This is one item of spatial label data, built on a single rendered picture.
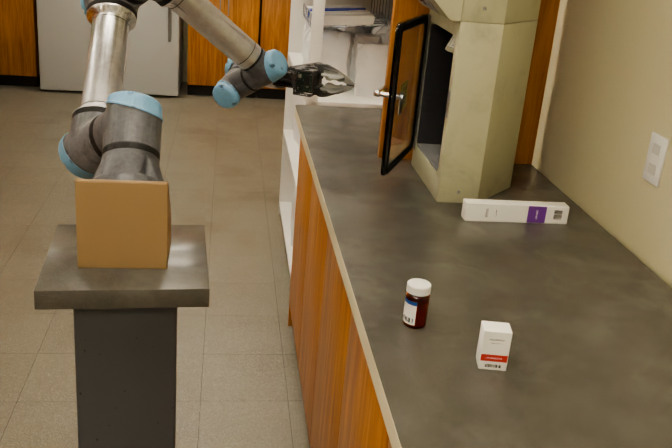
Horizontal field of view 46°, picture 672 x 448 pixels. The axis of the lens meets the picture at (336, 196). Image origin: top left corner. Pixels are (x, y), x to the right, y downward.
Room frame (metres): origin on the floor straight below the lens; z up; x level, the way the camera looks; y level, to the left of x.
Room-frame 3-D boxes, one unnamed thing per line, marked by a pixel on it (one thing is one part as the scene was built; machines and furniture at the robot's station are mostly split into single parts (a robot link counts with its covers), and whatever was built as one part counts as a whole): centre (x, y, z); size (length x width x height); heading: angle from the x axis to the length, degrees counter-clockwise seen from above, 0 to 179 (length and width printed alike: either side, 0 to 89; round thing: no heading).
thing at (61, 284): (1.47, 0.42, 0.92); 0.32 x 0.32 x 0.04; 12
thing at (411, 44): (2.11, -0.16, 1.19); 0.30 x 0.01 x 0.40; 162
